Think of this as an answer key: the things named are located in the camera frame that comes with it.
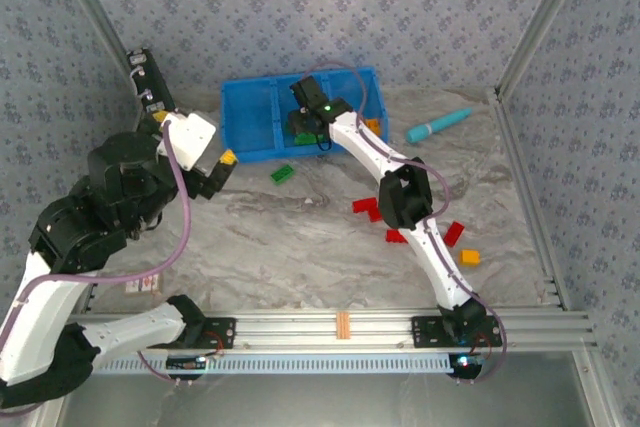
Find small white red sticker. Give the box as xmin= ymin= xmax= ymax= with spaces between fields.
xmin=124 ymin=274 xmax=162 ymax=296

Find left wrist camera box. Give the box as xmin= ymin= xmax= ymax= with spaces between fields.
xmin=156 ymin=112 xmax=218 ymax=172

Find blue three-compartment plastic bin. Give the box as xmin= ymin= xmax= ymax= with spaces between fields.
xmin=220 ymin=65 xmax=390 ymax=164

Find aluminium corner post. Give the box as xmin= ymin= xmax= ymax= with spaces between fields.
xmin=49 ymin=0 xmax=146 ymax=98
xmin=493 ymin=0 xmax=597 ymax=101

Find black panel with switches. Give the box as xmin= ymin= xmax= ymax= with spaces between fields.
xmin=126 ymin=48 xmax=176 ymax=116

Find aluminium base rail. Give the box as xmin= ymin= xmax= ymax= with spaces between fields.
xmin=64 ymin=310 xmax=599 ymax=351

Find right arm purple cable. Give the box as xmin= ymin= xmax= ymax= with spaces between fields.
xmin=301 ymin=60 xmax=509 ymax=386

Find slotted grey cable duct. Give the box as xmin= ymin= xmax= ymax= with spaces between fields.
xmin=89 ymin=352 xmax=464 ymax=376

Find teal marker pen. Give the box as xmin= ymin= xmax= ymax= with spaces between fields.
xmin=405 ymin=107 xmax=474 ymax=145

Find orange tape strips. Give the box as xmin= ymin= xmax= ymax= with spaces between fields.
xmin=335 ymin=311 xmax=353 ymax=342

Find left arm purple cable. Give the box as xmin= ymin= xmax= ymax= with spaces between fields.
xmin=0 ymin=119 xmax=192 ymax=386

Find aluminium frame leg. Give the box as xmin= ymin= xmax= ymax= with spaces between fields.
xmin=572 ymin=346 xmax=624 ymax=427

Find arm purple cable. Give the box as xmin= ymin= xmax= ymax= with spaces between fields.
xmin=0 ymin=119 xmax=192 ymax=386
xmin=301 ymin=60 xmax=509 ymax=386

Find small circuit board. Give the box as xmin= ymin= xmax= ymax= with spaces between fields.
xmin=165 ymin=354 xmax=209 ymax=382
xmin=448 ymin=353 xmax=484 ymax=382

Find red curved lego brick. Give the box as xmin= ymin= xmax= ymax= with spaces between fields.
xmin=443 ymin=221 xmax=467 ymax=248

